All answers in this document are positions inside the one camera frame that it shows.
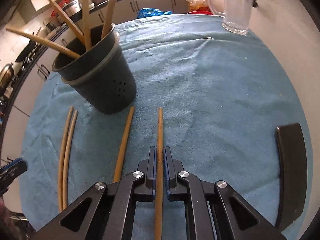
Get wooden chopstick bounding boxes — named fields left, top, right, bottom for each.
left=82, top=0, right=92, bottom=51
left=5, top=27, right=80, bottom=59
left=57, top=106, right=74, bottom=212
left=155, top=108, right=163, bottom=240
left=113, top=107, right=135, bottom=183
left=48, top=0, right=85, bottom=45
left=101, top=0, right=117, bottom=40
left=61, top=107, right=78, bottom=210

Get black utensil holder cup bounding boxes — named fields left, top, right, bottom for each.
left=52, top=24, right=137, bottom=114

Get black smartphone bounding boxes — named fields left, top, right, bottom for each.
left=276, top=123, right=308, bottom=231

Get lidded steel wok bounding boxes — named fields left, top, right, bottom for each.
left=0, top=63, right=14, bottom=96

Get blue-green table cloth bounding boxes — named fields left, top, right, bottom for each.
left=19, top=14, right=312, bottom=230

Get black frying pan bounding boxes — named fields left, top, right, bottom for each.
left=15, top=40, right=40, bottom=63

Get silver rice cooker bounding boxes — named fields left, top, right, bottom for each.
left=62, top=0, right=81, bottom=17

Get red plastic basin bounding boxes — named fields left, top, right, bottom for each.
left=188, top=10, right=213, bottom=15

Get blue plastic bag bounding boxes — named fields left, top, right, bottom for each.
left=137, top=8, right=173, bottom=19

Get clear glass beer mug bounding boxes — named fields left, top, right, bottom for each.
left=208, top=0, right=253, bottom=35

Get orange plastic bag bin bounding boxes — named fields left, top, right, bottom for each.
left=185, top=0, right=210, bottom=12

